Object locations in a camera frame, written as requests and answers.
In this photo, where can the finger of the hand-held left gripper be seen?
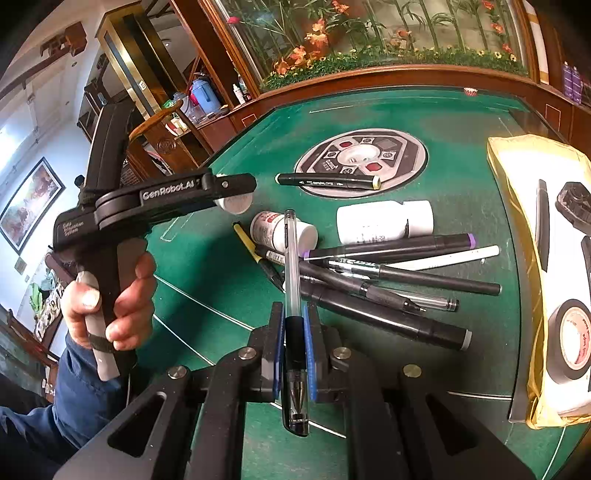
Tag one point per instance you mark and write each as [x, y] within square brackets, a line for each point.
[231, 185]

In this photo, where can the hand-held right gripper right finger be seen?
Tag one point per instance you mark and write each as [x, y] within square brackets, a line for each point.
[309, 357]

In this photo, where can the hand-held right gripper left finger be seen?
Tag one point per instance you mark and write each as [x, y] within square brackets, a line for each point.
[277, 355]

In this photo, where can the small white bottle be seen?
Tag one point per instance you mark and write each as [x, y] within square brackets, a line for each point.
[238, 205]

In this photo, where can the clear gel pen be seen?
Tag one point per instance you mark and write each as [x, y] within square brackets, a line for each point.
[436, 302]
[291, 258]

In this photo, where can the person's left forearm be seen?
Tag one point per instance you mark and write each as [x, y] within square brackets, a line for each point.
[83, 397]

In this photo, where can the person's left hand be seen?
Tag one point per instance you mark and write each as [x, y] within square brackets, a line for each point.
[136, 295]

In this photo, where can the yellow black pen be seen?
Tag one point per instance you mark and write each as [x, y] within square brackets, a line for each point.
[247, 242]

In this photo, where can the white bottle red label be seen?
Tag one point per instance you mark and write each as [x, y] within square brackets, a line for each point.
[272, 228]

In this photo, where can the thick black marker grey cap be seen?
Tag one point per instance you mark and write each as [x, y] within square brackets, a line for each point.
[392, 323]

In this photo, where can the clear plastic jug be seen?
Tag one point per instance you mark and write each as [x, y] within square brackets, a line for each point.
[183, 107]

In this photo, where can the black marker yellow caps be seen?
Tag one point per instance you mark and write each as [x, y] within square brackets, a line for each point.
[323, 181]

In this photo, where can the blue thermos jug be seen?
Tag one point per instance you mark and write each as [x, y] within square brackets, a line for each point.
[204, 97]

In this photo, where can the wooden chair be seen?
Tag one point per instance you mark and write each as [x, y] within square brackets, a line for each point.
[157, 122]

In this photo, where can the black pen ribbed grip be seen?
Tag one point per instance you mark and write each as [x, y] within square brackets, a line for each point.
[388, 297]

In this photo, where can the large white bottle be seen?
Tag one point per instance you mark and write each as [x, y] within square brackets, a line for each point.
[369, 221]

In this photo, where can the black gel pen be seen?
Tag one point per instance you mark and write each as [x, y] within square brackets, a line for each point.
[438, 279]

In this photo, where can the white pen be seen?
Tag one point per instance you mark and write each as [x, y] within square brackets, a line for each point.
[452, 258]

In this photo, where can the round table control panel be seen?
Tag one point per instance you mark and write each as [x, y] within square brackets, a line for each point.
[406, 157]

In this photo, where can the artificial flower display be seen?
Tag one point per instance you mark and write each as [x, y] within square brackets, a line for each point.
[369, 60]

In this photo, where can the black electrical tape roll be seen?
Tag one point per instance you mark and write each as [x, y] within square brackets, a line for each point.
[561, 341]

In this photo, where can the small red patterned object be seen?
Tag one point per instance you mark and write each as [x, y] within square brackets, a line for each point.
[470, 91]

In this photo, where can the black slim pen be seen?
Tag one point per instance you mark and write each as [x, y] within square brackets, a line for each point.
[542, 226]

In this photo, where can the black rounded gadget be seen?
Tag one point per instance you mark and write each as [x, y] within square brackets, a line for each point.
[575, 203]

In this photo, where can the purple bottle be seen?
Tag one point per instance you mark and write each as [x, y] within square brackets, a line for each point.
[576, 84]
[567, 81]

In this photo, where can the framed wall painting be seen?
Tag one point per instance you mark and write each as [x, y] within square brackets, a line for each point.
[30, 203]

